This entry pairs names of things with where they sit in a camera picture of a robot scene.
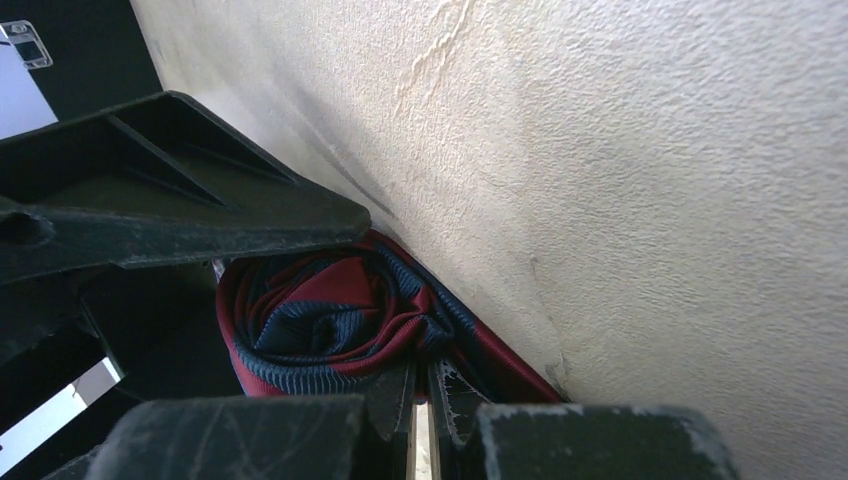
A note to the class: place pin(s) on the black tie display box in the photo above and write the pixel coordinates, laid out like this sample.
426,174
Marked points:
100,58

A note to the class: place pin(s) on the red navy striped tie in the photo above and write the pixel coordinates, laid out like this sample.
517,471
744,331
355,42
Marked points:
330,321

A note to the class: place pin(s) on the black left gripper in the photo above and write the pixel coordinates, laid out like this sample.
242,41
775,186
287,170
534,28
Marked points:
158,181

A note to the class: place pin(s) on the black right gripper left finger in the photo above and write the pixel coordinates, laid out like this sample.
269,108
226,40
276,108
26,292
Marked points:
172,422

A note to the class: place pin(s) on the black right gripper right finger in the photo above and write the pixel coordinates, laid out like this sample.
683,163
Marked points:
473,438

